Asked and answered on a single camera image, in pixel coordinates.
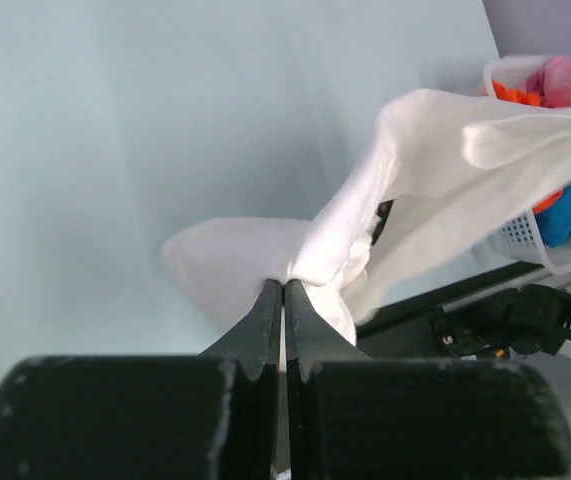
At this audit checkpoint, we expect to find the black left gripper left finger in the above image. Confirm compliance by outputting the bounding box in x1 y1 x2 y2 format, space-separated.
0 280 282 479

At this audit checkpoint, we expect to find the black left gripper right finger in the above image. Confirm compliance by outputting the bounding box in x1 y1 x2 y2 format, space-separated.
284 281 571 479

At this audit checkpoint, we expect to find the white t shirt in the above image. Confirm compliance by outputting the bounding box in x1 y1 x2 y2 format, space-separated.
163 89 571 343

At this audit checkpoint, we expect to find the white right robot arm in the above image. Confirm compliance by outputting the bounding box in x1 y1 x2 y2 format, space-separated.
428 285 571 360

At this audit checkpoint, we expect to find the orange t shirt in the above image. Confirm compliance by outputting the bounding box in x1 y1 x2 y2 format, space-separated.
492 81 564 214

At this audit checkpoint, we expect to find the white perforated laundry basket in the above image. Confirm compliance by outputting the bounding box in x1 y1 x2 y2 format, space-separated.
482 55 571 275

